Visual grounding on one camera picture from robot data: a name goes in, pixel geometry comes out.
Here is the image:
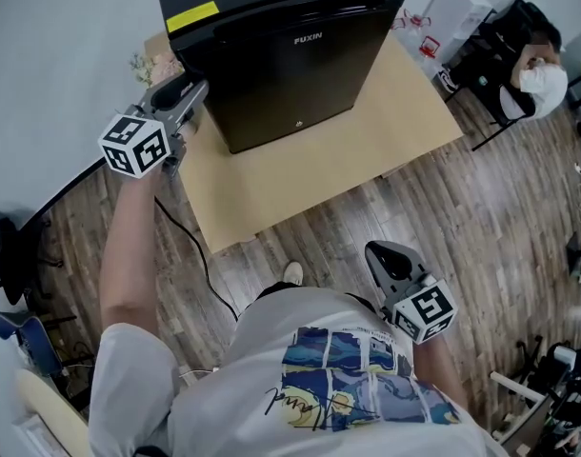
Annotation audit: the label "white printed t-shirt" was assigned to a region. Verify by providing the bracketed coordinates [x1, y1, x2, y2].
[87, 286, 513, 457]

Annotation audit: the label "black shorts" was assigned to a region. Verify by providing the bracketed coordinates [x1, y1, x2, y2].
[245, 281, 385, 326]

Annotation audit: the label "white cable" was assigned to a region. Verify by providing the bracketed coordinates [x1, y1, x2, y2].
[178, 367, 221, 380]

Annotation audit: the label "vase with flowers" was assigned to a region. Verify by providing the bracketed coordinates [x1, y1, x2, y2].
[128, 50, 185, 89]

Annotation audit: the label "light wooden table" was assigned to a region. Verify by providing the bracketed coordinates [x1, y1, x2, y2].
[144, 30, 466, 255]

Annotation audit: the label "blue chair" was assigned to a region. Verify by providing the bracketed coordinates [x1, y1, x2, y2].
[0, 309, 66, 379]

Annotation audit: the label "round beige table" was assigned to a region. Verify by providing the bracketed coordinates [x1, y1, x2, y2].
[12, 368, 90, 457]

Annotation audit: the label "black office chair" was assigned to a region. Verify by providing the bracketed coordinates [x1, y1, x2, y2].
[0, 205, 66, 307]

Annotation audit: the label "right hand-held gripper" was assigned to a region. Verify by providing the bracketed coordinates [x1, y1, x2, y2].
[365, 240, 459, 346]

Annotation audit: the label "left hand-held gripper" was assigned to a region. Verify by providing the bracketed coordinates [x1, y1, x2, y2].
[97, 74, 210, 179]

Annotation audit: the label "person's right forearm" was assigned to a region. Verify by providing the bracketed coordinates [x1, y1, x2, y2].
[411, 336, 471, 411]

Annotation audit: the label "white water dispenser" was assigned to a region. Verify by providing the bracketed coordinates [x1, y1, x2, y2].
[421, 0, 495, 66]

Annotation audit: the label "person's left forearm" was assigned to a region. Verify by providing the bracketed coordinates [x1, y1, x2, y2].
[99, 168, 162, 338]

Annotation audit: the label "black swivel chair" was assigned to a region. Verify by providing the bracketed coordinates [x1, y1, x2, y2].
[509, 334, 581, 427]

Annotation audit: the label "black cable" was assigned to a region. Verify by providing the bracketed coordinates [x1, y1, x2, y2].
[152, 196, 240, 324]

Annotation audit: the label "person's left white shoe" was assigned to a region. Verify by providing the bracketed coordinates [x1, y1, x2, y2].
[281, 261, 305, 287]

